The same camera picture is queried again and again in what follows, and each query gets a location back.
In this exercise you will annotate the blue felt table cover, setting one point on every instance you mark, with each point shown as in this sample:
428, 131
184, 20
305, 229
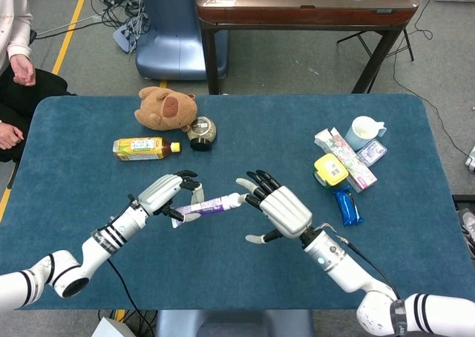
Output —
222, 262

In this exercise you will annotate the brown mahjong table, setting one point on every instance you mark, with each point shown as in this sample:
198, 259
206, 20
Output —
297, 14

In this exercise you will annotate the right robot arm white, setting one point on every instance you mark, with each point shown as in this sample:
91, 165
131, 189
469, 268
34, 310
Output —
345, 266

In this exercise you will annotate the purple white tube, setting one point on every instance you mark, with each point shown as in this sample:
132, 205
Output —
211, 205

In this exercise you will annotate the light blue plastic cup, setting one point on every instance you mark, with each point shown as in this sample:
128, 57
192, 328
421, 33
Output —
358, 136

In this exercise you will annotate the tea bottle yellow label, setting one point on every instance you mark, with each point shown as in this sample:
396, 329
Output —
141, 148

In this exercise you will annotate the seated person white top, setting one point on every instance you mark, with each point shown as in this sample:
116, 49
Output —
15, 18

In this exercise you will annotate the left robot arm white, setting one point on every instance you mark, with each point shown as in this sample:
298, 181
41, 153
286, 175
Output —
107, 237

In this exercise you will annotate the glass jar black lid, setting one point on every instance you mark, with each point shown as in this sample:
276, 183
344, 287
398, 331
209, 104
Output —
202, 133

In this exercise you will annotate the grey sneaker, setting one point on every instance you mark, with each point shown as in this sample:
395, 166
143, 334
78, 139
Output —
468, 229

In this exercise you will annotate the long floral pink box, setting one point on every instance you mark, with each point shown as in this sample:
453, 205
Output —
349, 159

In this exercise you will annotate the brown capybara plush toy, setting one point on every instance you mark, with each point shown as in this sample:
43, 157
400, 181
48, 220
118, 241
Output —
163, 108

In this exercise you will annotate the green tub yellow lid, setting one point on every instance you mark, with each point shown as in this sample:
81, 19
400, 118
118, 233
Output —
330, 168

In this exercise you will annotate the grey blue robot pedestal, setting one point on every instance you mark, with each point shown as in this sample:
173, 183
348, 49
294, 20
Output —
237, 324

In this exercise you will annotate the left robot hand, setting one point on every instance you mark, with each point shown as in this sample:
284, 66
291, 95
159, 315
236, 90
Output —
159, 192

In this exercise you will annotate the blue power strip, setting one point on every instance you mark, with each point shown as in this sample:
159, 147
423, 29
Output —
124, 36

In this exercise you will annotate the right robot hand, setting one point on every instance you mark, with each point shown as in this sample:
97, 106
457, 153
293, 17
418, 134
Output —
285, 211

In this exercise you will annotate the white flat box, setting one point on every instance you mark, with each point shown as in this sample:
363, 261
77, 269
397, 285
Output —
107, 329

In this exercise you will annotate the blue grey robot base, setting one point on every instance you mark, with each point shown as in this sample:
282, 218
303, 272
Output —
170, 36

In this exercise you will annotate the blue snack packet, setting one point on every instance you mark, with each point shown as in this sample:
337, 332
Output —
347, 207

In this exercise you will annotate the small purple white packet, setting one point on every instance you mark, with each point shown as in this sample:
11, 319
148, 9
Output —
371, 152

